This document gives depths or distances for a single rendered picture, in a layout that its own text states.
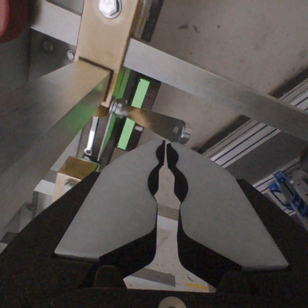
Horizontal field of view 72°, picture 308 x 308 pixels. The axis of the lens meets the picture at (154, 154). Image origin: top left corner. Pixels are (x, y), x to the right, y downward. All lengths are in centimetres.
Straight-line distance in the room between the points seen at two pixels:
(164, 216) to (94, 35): 30
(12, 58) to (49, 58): 7
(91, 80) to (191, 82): 12
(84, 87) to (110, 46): 8
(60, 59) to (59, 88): 38
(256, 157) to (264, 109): 88
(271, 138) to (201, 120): 36
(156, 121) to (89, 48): 13
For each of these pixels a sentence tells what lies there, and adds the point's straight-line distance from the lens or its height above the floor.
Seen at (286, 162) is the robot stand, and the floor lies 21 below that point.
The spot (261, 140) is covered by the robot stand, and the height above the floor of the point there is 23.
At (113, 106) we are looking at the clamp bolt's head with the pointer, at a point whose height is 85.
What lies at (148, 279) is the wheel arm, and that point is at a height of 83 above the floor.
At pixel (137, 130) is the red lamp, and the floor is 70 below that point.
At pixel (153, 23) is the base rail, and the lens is 42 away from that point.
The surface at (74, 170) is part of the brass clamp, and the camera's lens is 37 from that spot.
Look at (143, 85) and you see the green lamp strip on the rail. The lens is 43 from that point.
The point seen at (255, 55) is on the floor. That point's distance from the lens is 120.
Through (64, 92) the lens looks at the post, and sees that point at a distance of 17.
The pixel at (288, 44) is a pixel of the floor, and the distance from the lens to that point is 125.
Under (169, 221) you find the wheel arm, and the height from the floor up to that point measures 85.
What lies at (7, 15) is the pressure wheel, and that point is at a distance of 25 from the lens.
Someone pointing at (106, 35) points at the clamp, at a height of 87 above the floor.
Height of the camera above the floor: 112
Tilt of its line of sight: 58 degrees down
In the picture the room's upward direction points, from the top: 175 degrees counter-clockwise
